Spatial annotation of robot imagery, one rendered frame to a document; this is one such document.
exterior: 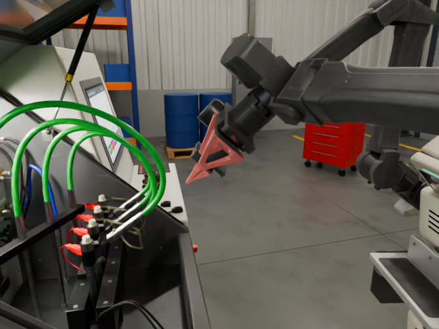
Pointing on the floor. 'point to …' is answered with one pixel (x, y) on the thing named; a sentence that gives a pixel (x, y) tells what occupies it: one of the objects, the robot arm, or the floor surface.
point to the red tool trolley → (334, 144)
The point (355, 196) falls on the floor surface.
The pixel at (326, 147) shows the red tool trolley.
